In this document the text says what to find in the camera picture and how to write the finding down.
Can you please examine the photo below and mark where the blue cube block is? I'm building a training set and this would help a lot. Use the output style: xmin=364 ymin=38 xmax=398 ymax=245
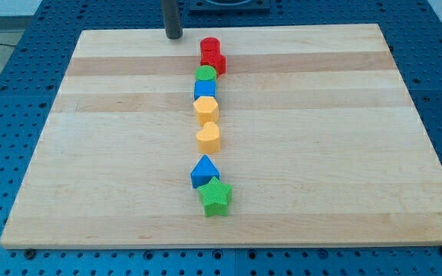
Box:
xmin=193 ymin=80 xmax=216 ymax=100

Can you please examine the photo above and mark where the green circle block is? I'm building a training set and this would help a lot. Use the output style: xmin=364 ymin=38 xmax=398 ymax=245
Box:
xmin=194 ymin=65 xmax=217 ymax=81

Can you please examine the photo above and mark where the yellow heart block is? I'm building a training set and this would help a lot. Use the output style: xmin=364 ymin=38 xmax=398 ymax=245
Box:
xmin=196 ymin=122 xmax=221 ymax=154

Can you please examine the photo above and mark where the yellow hexagon block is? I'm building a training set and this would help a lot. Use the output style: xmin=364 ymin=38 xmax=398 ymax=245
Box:
xmin=193 ymin=96 xmax=219 ymax=126

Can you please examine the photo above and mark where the blue triangle block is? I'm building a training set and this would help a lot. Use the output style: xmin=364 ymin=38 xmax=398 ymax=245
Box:
xmin=190 ymin=155 xmax=220 ymax=189

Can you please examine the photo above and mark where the green star block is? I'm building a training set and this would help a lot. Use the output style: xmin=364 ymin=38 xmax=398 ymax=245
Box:
xmin=197 ymin=176 xmax=233 ymax=217

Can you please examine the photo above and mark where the light wooden board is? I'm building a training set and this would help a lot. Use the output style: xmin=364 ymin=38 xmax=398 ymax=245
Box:
xmin=0 ymin=24 xmax=442 ymax=249

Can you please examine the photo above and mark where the red angular block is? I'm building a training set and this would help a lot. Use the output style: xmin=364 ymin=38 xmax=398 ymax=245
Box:
xmin=200 ymin=54 xmax=226 ymax=76

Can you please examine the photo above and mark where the red cylinder block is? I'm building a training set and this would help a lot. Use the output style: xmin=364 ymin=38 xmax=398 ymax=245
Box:
xmin=200 ymin=37 xmax=220 ymax=58

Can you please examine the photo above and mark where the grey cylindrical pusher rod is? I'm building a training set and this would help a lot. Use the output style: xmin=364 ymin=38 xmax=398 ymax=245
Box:
xmin=160 ymin=0 xmax=183 ymax=40

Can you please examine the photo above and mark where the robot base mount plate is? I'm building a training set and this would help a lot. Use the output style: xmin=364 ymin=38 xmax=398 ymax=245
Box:
xmin=188 ymin=0 xmax=272 ymax=12

